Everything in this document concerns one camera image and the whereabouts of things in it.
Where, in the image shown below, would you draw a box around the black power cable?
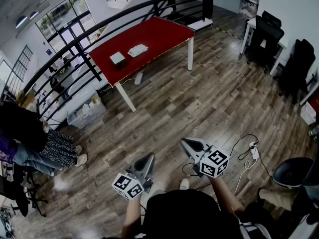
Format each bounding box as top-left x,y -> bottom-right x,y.
228,133 -> 274,179

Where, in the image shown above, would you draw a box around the person's left forearm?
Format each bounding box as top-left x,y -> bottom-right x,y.
121,195 -> 147,239

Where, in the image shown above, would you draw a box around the white floor cable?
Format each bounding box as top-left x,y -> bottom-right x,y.
234,160 -> 251,197

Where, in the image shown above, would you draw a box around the grey backpack strap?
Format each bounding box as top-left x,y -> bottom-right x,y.
238,222 -> 273,239

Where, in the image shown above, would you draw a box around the person's black shirt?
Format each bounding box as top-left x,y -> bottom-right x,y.
139,189 -> 240,239

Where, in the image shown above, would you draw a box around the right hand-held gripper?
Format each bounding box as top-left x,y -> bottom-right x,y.
180,137 -> 230,179

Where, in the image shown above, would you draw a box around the black round chair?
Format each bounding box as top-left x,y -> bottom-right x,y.
272,156 -> 319,192

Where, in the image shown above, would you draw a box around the white pillar base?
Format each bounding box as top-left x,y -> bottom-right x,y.
186,18 -> 215,33

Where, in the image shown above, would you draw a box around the black pillar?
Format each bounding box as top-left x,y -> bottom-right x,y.
202,0 -> 215,20

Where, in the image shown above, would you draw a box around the white wet wipes packet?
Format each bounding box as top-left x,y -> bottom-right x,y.
127,44 -> 149,58

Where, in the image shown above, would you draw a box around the clear plastic storage bin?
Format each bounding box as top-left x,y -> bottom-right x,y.
66,88 -> 108,129

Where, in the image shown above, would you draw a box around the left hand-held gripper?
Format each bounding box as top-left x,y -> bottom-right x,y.
111,153 -> 156,201

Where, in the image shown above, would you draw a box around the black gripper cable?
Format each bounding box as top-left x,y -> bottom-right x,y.
181,161 -> 200,177

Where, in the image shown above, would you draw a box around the black office chair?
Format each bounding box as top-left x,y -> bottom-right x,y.
273,38 -> 317,102
248,10 -> 285,74
0,167 -> 48,218

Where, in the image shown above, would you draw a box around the white desk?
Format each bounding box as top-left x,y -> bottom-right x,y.
239,17 -> 290,77

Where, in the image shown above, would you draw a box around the black metal railing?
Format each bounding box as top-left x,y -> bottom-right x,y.
0,0 -> 208,125

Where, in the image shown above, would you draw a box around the glass entrance doors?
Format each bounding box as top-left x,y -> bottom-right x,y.
34,0 -> 97,52

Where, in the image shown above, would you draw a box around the person's right forearm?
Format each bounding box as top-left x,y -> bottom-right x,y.
208,175 -> 246,216

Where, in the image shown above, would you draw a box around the red tablecloth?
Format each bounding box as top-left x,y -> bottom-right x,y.
88,16 -> 195,88

